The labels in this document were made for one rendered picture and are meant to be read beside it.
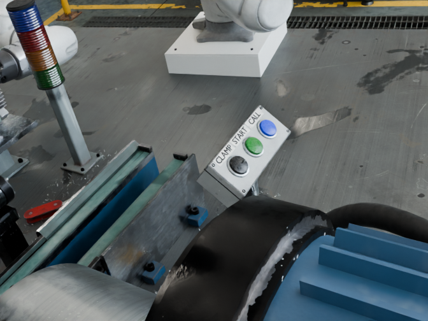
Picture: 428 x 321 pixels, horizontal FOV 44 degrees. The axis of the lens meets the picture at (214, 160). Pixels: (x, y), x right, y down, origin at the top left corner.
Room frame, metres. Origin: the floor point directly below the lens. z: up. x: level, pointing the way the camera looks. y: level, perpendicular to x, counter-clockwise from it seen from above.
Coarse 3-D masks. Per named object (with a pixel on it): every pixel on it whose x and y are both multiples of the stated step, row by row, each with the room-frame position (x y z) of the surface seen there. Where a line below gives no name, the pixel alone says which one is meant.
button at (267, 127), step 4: (264, 120) 0.70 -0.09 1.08; (268, 120) 0.70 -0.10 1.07; (260, 124) 0.69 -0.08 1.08; (264, 124) 0.69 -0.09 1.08; (268, 124) 0.69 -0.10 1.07; (272, 124) 0.70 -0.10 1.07; (260, 128) 0.68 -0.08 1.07; (264, 128) 0.68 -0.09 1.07; (268, 128) 0.69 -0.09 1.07; (272, 128) 0.69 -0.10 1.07; (264, 132) 0.68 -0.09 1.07; (268, 132) 0.68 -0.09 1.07; (272, 132) 0.68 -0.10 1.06
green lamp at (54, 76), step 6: (54, 66) 1.07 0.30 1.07; (36, 72) 1.06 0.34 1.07; (42, 72) 1.06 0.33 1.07; (48, 72) 1.06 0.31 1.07; (54, 72) 1.07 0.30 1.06; (60, 72) 1.09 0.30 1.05; (36, 78) 1.07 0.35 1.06; (42, 78) 1.06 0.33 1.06; (48, 78) 1.06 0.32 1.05; (54, 78) 1.07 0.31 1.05; (60, 78) 1.08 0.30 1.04; (42, 84) 1.06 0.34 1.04; (48, 84) 1.06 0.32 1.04; (54, 84) 1.06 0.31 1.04
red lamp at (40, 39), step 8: (16, 32) 1.08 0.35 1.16; (24, 32) 1.06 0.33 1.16; (32, 32) 1.06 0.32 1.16; (40, 32) 1.07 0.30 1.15; (24, 40) 1.06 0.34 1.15; (32, 40) 1.06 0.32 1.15; (40, 40) 1.07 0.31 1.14; (48, 40) 1.09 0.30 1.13; (24, 48) 1.07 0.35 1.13; (32, 48) 1.06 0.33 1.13; (40, 48) 1.07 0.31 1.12
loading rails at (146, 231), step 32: (128, 160) 0.89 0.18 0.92; (192, 160) 0.84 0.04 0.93; (96, 192) 0.81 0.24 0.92; (128, 192) 0.83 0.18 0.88; (160, 192) 0.75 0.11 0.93; (192, 192) 0.82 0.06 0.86; (64, 224) 0.73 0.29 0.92; (96, 224) 0.75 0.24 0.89; (128, 224) 0.68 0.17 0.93; (160, 224) 0.73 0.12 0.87; (192, 224) 0.79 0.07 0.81; (32, 256) 0.67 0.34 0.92; (64, 256) 0.68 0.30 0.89; (96, 256) 0.62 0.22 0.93; (128, 256) 0.65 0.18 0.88; (160, 256) 0.71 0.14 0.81; (0, 288) 0.61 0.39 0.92
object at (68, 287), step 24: (72, 264) 0.42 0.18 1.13; (24, 288) 0.36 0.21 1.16; (48, 288) 0.36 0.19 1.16; (72, 288) 0.36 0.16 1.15; (96, 288) 0.36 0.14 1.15; (120, 288) 0.36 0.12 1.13; (0, 312) 0.34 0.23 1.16; (24, 312) 0.33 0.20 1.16; (48, 312) 0.32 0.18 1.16; (72, 312) 0.32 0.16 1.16; (96, 312) 0.32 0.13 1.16; (120, 312) 0.32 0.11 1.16; (144, 312) 0.31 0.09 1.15
